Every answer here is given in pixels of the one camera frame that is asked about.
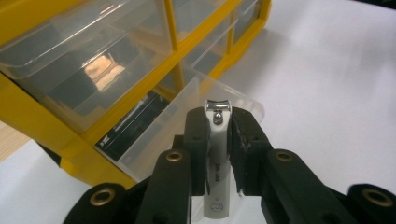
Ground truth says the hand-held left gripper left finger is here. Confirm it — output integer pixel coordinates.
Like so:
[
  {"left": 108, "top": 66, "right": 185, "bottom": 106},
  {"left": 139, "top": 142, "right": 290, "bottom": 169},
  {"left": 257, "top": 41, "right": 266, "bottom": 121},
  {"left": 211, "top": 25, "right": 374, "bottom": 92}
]
[{"left": 136, "top": 106, "right": 211, "bottom": 224}]

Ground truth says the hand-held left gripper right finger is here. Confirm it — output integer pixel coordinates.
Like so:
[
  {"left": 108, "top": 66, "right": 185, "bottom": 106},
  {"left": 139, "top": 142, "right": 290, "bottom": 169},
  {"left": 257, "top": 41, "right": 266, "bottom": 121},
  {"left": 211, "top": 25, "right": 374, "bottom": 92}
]
[{"left": 228, "top": 106, "right": 359, "bottom": 224}]

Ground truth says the white silver nail clipper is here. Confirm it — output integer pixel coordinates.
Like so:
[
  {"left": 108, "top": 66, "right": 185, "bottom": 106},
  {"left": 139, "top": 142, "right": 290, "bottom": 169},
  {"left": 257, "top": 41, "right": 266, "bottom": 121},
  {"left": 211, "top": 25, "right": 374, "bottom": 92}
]
[{"left": 203, "top": 99, "right": 233, "bottom": 220}]

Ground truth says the small clear plastic drawer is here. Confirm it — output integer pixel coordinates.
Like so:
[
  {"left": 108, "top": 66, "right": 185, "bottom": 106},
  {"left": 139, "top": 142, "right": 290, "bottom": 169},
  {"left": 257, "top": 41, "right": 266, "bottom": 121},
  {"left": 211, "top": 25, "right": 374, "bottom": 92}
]
[{"left": 94, "top": 76, "right": 265, "bottom": 183}]

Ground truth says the yellow black drawer organizer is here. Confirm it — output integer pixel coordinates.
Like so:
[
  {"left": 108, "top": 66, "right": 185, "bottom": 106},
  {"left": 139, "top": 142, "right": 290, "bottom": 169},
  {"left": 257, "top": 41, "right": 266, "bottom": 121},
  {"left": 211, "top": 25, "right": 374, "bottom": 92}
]
[{"left": 0, "top": 0, "right": 273, "bottom": 189}]

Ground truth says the group of clear drawers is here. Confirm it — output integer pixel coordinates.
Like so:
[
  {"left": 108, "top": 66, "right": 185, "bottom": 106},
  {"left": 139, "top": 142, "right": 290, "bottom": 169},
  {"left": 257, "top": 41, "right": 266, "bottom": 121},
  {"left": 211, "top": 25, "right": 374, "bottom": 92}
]
[{"left": 0, "top": 0, "right": 265, "bottom": 133}]

